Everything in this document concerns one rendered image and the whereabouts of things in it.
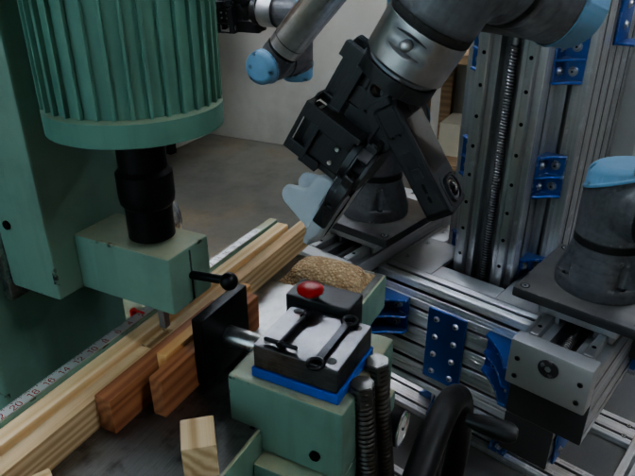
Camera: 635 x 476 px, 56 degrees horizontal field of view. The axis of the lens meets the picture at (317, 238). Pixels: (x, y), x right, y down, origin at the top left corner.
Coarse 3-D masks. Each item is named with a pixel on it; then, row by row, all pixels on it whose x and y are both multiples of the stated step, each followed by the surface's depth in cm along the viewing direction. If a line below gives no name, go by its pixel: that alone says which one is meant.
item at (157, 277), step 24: (120, 216) 72; (96, 240) 67; (120, 240) 66; (168, 240) 66; (192, 240) 66; (96, 264) 68; (120, 264) 66; (144, 264) 64; (168, 264) 63; (192, 264) 66; (96, 288) 70; (120, 288) 68; (144, 288) 66; (168, 288) 64; (192, 288) 67; (168, 312) 66
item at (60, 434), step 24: (288, 240) 95; (264, 264) 89; (216, 288) 82; (96, 384) 64; (72, 408) 61; (96, 408) 63; (48, 432) 58; (72, 432) 60; (0, 456) 55; (24, 456) 55; (48, 456) 58
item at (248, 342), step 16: (240, 288) 72; (224, 304) 69; (240, 304) 72; (192, 320) 66; (208, 320) 66; (224, 320) 69; (240, 320) 73; (208, 336) 67; (224, 336) 69; (240, 336) 69; (256, 336) 68; (208, 352) 68; (224, 352) 71; (240, 352) 74; (208, 368) 68; (224, 368) 72; (208, 384) 69
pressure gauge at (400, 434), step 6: (396, 408) 97; (402, 408) 97; (396, 414) 96; (402, 414) 96; (408, 414) 98; (396, 420) 95; (402, 420) 95; (408, 420) 99; (396, 426) 94; (402, 426) 97; (396, 432) 94; (402, 432) 97; (396, 438) 94; (402, 438) 98; (396, 444) 95
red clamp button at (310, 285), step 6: (306, 282) 67; (312, 282) 67; (318, 282) 67; (300, 288) 66; (306, 288) 66; (312, 288) 66; (318, 288) 66; (300, 294) 66; (306, 294) 65; (312, 294) 65; (318, 294) 66
